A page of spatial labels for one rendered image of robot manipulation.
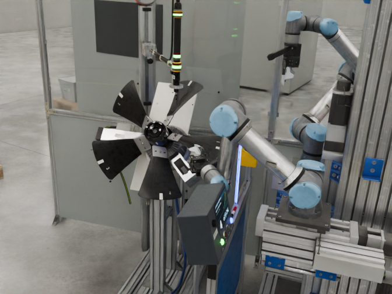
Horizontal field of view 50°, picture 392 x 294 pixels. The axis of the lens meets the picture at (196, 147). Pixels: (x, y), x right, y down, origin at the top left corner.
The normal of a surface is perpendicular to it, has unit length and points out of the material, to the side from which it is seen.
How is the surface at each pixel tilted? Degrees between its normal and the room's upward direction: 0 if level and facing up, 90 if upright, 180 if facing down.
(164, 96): 50
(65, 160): 90
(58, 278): 0
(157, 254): 90
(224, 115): 88
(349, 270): 90
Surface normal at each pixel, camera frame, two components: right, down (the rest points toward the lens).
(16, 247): 0.04, -0.93
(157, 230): -0.29, 0.34
